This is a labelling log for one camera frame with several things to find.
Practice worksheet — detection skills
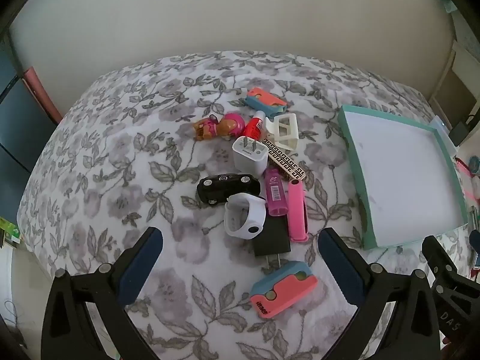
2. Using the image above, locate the black toy car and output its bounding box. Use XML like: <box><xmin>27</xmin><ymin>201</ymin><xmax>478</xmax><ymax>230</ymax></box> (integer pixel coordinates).
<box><xmin>197</xmin><ymin>173</ymin><xmax>261</xmax><ymax>206</ymax></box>

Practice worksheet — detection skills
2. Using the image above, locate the cream plastic frame clip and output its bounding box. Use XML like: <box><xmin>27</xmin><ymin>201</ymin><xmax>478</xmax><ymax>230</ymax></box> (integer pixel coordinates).
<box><xmin>265</xmin><ymin>113</ymin><xmax>299</xmax><ymax>151</ymax></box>

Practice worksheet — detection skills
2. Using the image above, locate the gold greek key bar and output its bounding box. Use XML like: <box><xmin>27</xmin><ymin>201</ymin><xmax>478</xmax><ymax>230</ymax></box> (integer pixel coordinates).
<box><xmin>261</xmin><ymin>138</ymin><xmax>306</xmax><ymax>180</ymax></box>

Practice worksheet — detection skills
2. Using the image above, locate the red white glue tube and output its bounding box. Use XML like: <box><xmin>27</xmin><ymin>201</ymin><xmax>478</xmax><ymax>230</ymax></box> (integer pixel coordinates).
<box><xmin>242</xmin><ymin>111</ymin><xmax>266</xmax><ymax>141</ymax></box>

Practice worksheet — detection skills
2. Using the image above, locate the black power adapter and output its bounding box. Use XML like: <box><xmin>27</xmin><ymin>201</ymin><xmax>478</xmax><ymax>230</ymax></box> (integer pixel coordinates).
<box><xmin>252</xmin><ymin>214</ymin><xmax>290</xmax><ymax>257</ymax></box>

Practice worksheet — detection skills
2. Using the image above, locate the white shelf unit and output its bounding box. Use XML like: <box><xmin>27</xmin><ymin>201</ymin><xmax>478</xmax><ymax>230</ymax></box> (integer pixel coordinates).
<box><xmin>429</xmin><ymin>41</ymin><xmax>479</xmax><ymax>128</ymax></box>

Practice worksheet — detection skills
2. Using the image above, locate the white power bank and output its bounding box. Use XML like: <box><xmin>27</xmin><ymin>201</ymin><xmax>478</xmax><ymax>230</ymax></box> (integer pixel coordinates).
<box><xmin>430</xmin><ymin>115</ymin><xmax>458</xmax><ymax>157</ymax></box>

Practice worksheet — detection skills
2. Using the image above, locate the white wall charger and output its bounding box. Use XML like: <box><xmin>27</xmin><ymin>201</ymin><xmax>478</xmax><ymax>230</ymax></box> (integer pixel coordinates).
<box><xmin>232</xmin><ymin>136</ymin><xmax>269</xmax><ymax>177</ymax></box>

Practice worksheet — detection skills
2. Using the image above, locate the black plugged charger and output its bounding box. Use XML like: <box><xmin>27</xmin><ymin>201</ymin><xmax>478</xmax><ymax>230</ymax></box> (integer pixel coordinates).
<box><xmin>448</xmin><ymin>121</ymin><xmax>470</xmax><ymax>146</ymax></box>

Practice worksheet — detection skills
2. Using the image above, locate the teal rimmed white tray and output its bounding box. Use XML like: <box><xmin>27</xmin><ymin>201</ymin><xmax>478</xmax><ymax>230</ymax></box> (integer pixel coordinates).
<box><xmin>337</xmin><ymin>105</ymin><xmax>468</xmax><ymax>250</ymax></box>

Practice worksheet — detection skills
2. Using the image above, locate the pink puppy toy figure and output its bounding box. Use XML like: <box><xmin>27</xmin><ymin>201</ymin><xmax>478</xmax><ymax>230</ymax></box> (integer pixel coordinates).
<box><xmin>193</xmin><ymin>113</ymin><xmax>246</xmax><ymax>141</ymax></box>

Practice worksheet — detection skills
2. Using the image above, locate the magenta usb stick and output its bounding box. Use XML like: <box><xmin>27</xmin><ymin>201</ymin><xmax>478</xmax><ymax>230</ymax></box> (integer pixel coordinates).
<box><xmin>264</xmin><ymin>167</ymin><xmax>288</xmax><ymax>216</ymax></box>

